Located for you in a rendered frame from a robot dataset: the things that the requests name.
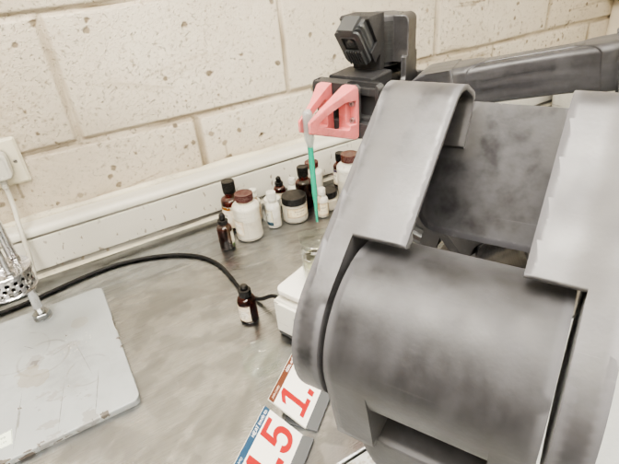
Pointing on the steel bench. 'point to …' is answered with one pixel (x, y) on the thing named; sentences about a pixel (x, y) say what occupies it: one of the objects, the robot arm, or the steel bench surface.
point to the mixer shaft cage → (15, 273)
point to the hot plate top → (292, 285)
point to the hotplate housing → (285, 315)
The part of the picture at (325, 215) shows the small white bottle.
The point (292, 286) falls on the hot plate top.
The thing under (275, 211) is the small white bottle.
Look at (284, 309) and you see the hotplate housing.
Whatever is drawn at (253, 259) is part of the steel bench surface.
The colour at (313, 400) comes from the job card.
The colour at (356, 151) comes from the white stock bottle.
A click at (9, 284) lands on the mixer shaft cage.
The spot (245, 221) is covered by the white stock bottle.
